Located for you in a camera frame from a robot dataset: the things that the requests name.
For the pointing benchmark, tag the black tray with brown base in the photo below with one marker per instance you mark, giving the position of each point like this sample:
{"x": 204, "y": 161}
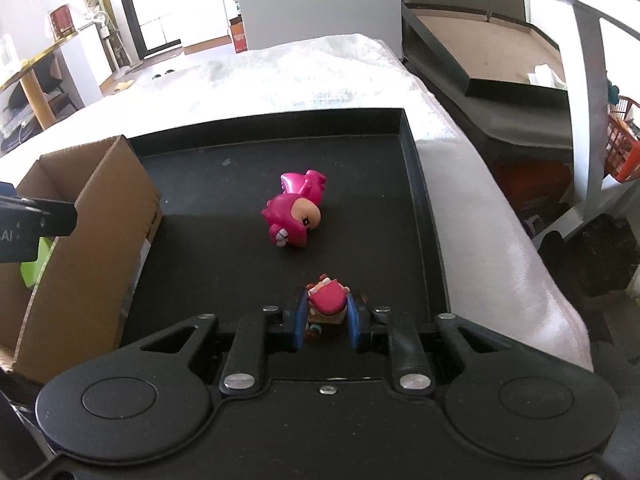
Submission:
{"x": 495, "y": 55}

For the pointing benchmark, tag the white plastic bag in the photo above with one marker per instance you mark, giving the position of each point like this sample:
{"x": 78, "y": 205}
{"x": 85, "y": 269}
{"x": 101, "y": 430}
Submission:
{"x": 547, "y": 75}

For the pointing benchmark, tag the brown cardboard box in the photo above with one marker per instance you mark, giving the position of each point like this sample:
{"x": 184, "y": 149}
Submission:
{"x": 100, "y": 245}

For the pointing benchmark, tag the black framed glass door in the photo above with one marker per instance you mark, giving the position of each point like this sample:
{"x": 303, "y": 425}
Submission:
{"x": 150, "y": 5}

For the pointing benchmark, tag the white kitchen cabinet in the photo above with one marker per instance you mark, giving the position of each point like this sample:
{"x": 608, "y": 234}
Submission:
{"x": 205, "y": 10}

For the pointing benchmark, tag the grey metal frame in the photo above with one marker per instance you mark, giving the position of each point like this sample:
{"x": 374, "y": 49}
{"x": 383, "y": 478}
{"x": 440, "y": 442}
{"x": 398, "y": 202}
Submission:
{"x": 585, "y": 85}

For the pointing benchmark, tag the pink dragon figurine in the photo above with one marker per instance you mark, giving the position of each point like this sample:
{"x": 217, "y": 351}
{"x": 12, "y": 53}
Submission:
{"x": 292, "y": 215}

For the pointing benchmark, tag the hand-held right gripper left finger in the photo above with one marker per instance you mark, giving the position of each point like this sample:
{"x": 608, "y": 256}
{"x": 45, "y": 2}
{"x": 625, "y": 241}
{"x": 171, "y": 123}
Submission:
{"x": 301, "y": 321}

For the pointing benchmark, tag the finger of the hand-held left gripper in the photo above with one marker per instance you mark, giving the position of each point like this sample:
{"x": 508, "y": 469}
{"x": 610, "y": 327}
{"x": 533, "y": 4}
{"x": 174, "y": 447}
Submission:
{"x": 52, "y": 216}

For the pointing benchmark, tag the white low cabinet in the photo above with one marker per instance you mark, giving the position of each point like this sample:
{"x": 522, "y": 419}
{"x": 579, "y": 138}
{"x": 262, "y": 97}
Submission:
{"x": 90, "y": 65}

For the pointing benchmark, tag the red basket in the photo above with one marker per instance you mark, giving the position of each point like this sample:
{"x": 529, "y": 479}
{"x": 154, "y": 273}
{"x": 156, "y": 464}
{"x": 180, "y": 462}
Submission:
{"x": 625, "y": 150}

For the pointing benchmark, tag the round table with gold edge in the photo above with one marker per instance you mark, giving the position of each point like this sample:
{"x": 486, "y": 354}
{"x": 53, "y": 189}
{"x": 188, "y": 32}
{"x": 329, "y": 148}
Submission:
{"x": 35, "y": 90}

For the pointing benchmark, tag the orange box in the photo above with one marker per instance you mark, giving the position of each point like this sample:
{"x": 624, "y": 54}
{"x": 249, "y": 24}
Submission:
{"x": 238, "y": 35}

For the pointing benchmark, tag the beige slippers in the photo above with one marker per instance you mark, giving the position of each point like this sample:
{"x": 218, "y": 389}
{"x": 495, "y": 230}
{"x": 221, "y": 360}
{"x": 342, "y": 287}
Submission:
{"x": 123, "y": 85}

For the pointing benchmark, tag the green toy bin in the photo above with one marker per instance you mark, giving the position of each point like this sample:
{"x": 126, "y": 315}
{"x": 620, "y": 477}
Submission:
{"x": 32, "y": 271}

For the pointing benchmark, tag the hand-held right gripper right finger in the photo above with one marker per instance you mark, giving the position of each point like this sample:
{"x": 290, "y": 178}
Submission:
{"x": 353, "y": 321}

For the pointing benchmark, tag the red dress girl figurine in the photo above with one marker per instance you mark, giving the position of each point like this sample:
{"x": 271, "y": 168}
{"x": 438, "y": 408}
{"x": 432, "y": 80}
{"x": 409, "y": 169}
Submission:
{"x": 327, "y": 302}

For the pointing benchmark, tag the red tin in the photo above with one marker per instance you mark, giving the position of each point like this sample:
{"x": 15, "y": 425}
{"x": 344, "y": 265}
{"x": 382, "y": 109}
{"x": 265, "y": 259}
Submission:
{"x": 61, "y": 21}

